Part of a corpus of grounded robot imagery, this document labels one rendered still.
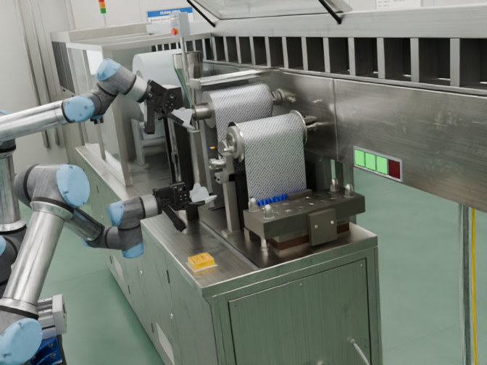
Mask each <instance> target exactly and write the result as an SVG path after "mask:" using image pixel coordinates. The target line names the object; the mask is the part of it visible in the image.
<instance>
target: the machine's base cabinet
mask: <svg viewBox="0 0 487 365"><path fill-rule="evenodd" d="M82 163H83V171H84V172H85V174H86V176H87V178H88V181H89V186H90V192H89V199H90V204H91V211H92V215H93V218H94V219H95V220H97V221H98V222H100V223H101V224H103V225H104V226H107V227H117V226H112V225H111V223H110V221H109V216H108V212H107V207H108V205H110V204H113V203H116V202H118V200H117V199H116V198H115V197H114V196H113V195H112V194H111V193H110V192H109V190H108V189H107V188H106V187H105V186H104V184H103V183H102V182H101V181H100V180H99V178H98V177H97V176H95V174H94V173H93V172H92V171H91V170H90V168H89V167H88V166H87V165H86V164H85V162H84V161H83V160H82ZM141 232H142V236H143V244H144V253H143V254H142V255H140V256H139V257H136V258H133V259H127V258H125V257H123V255H122V253H121V250H115V249H108V248H99V252H100V254H101V255H102V257H103V259H104V260H105V262H106V263H107V266H108V267H109V269H110V271H111V272H112V274H113V276H114V277H115V279H116V281H117V283H118V285H119V286H120V288H121V290H122V291H123V293H124V294H125V297H126V298H127V300H128V302H129V304H130V305H131V307H132V308H133V310H134V312H135V313H136V316H137V317H138V319H139V321H140V322H141V324H142V325H143V328H144V329H145V330H146V333H147V335H148V336H149V338H150V339H151V341H152V343H153V344H154V347H155V348H156V350H157V352H158V353H159V355H160V356H161V358H162V360H163V361H164V363H165V365H322V364H324V365H366V363H365V362H364V360H363V358H362V357H361V356H360V354H359V352H358V351H357V349H356V348H355V347H354V346H352V345H351V344H350V343H349V342H350V340H351V339H355V340H356V342H357V346H358V347H359V349H360V350H361V351H362V352H363V354H364V355H365V358H366V359H367V361H368V363H369V364H370V365H383V353H382V335H381V317H380V283H379V265H378V246H374V247H372V248H367V249H365V250H362V251H357V252H355V253H351V254H348V255H345V256H342V257H338V258H336V259H332V260H329V261H325V262H323V263H319V264H315V265H313V266H310V267H306V268H303V269H299V270H296V271H293V272H289V273H287V274H282V275H280V276H277V277H273V278H270V279H268V280H263V281H261V282H256V283H254V284H251V285H247V286H244V287H242V288H237V289H235V290H231V291H228V292H225V293H221V294H218V295H214V296H212V297H208V298H205V299H203V298H202V297H201V296H200V295H199V294H198V293H197V292H196V290H195V289H194V288H193V287H192V286H191V284H190V283H189V282H188V281H187V280H186V279H185V277H184V276H183V275H182V274H181V273H180V272H179V271H178V270H177V269H176V267H175V266H174V265H173V264H172V263H171V261H170V260H169V259H168V258H167V257H166V256H165V255H164V254H163V253H162V251H161V250H160V249H159V248H158V247H157V245H156V244H155V243H154V242H153V241H152V239H151V238H150V237H149V236H148V235H147V234H146V233H145V232H144V231H143V229H142V228H141Z"/></svg>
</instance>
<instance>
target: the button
mask: <svg viewBox="0 0 487 365"><path fill-rule="evenodd" d="M188 263H189V264H190V265H191V266H192V267H193V269H194V270H197V269H202V268H205V267H210V266H212V265H215V262H214V259H213V258H212V257H211V256H210V255H209V254H208V253H201V254H199V255H195V256H191V257H188Z"/></svg>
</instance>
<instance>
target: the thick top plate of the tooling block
mask: <svg viewBox="0 0 487 365"><path fill-rule="evenodd" d="M339 188H340V190H338V191H330V188H328V189H325V190H319V191H316V192H314V193H312V195H310V196H305V197H302V198H297V199H294V200H291V201H289V200H287V199H285V200H282V201H276V202H273V203H270V204H269V205H271V207H272V210H273V215H274V216H275V217H274V218H273V219H264V211H265V206H266V205H267V204H265V205H262V206H259V211H257V212H250V211H249V209H245V210H243V217H244V224H245V226H246V227H247V228H249V229H250V230H251V231H252V232H254V233H256V234H257V235H258V236H260V237H261V238H263V239H264V240H267V239H270V238H274V237H277V236H281V235H285V234H288V233H291V232H296V231H299V230H303V229H306V228H308V219H307V215H308V214H311V213H314V212H317V211H322V210H325V209H330V208H334V209H335V210H336V220H337V219H343V218H345V217H350V216H353V215H355V214H361V213H363V212H365V196H363V195H361V194H358V193H355V192H354V195H355V197H353V198H346V197H344V195H345V190H346V189H345V188H343V187H341V186H339Z"/></svg>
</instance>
